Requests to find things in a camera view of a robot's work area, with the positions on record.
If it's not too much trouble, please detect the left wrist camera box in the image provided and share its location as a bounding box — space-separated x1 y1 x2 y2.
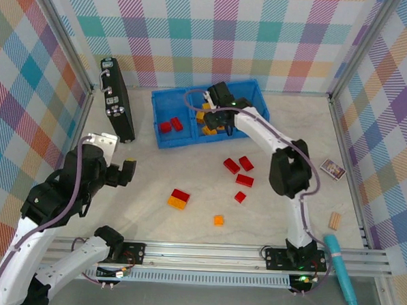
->
87 131 121 164

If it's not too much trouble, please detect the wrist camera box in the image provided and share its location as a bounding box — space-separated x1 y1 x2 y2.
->
202 90 217 110
87 131 121 164

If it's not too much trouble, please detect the small wooden block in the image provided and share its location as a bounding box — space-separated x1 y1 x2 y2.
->
327 212 343 231

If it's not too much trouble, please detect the aluminium mounting rail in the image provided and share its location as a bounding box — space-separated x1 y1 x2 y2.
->
40 234 393 282

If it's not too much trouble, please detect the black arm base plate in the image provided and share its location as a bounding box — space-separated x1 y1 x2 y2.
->
264 246 329 274
115 240 147 265

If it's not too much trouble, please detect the blue three-compartment bin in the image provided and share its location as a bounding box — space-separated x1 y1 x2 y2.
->
148 73 273 156

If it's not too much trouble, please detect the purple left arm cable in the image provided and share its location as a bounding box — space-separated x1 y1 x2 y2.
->
0 130 111 305

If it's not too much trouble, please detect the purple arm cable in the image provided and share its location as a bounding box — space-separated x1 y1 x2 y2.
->
173 87 340 298
0 130 111 305

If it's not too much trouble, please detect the teal pen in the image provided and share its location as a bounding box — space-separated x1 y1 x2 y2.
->
320 233 363 305

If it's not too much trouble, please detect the green-lit control board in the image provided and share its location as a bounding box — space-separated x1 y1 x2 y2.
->
294 273 320 286

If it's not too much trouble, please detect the aluminium side rail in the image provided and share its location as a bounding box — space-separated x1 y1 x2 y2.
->
58 83 97 161
320 93 380 250

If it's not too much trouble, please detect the black briefcase with metal clasps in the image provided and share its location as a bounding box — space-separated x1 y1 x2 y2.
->
95 56 140 145

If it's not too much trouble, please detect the aluminium frame post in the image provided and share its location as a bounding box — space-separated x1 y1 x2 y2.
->
327 0 404 105
24 0 100 95

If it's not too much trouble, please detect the small printed card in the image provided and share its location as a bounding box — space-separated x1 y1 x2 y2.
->
319 158 347 181

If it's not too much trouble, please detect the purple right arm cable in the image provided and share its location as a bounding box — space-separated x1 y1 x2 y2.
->
173 87 340 298

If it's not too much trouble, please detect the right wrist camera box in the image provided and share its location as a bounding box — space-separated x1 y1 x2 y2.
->
202 90 217 110

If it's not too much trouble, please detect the slotted grey cable duct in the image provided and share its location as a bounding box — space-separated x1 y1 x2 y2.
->
80 264 293 291

